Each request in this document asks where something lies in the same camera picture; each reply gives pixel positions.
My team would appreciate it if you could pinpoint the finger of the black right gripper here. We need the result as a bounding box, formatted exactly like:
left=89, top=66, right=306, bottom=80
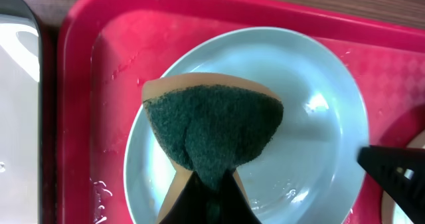
left=357, top=146, right=424, bottom=223

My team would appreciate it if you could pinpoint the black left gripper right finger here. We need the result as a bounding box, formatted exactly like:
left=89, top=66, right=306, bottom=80
left=219, top=170, right=261, bottom=224

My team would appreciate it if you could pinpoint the red plastic tray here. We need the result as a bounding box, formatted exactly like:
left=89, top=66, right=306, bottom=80
left=57, top=0, right=424, bottom=223

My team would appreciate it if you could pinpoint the light blue plate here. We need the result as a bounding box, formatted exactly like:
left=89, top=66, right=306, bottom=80
left=123, top=26, right=370, bottom=224

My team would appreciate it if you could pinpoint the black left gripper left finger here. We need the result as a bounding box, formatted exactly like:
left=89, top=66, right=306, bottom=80
left=159, top=172, right=207, bottom=224

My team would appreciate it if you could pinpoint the black metal water tray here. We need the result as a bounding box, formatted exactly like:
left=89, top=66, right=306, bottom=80
left=1, top=0, right=41, bottom=223

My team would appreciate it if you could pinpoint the green yellow sponge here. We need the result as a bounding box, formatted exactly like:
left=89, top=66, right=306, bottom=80
left=142, top=72, right=284, bottom=223

